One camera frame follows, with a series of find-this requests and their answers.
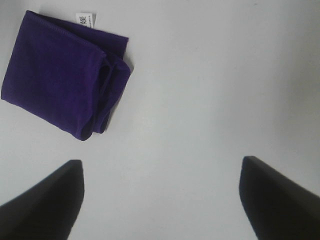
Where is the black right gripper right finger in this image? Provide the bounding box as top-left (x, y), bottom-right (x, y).
top-left (239, 156), bottom-right (320, 240)

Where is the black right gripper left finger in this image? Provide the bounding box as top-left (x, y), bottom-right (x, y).
top-left (0, 159), bottom-right (85, 240)

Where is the purple towel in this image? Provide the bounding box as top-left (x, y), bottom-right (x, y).
top-left (0, 10), bottom-right (131, 141)

